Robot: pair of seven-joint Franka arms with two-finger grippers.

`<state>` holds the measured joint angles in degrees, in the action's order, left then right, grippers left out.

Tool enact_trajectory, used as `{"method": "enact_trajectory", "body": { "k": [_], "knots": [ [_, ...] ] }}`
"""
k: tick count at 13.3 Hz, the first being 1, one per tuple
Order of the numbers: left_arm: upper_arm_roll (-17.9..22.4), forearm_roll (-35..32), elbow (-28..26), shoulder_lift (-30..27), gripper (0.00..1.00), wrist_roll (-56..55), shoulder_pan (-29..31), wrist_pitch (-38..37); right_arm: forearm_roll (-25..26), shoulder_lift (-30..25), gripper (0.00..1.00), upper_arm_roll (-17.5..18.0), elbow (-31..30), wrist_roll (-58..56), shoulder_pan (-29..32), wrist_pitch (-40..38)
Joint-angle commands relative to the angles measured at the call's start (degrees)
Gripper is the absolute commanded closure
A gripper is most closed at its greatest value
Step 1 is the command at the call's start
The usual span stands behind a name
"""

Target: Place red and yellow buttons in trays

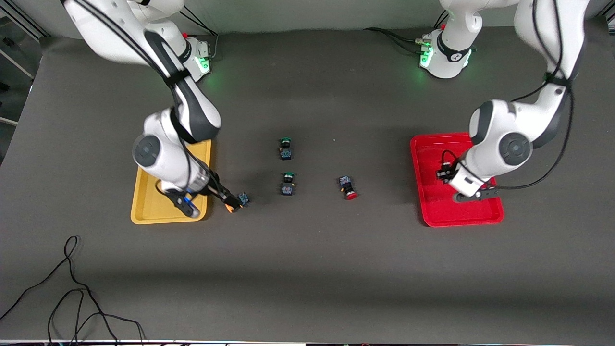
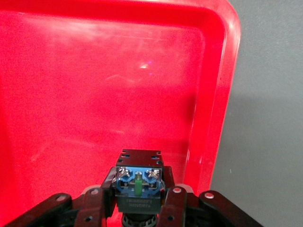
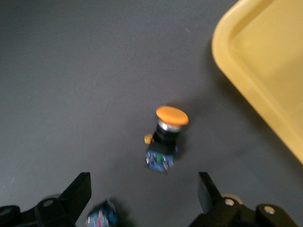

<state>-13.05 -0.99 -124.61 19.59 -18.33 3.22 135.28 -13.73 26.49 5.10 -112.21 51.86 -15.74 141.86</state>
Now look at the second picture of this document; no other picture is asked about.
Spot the red plastic tray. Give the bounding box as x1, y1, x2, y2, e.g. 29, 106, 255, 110
0, 0, 242, 227

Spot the dark grey table mat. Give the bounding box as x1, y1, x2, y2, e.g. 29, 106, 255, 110
208, 0, 303, 227

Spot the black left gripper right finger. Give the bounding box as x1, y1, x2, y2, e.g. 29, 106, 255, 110
156, 165, 263, 227

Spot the black blue push-button switch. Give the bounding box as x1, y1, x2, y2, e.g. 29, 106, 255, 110
115, 148, 166, 227

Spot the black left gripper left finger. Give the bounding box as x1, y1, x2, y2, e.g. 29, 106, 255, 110
4, 166, 118, 227

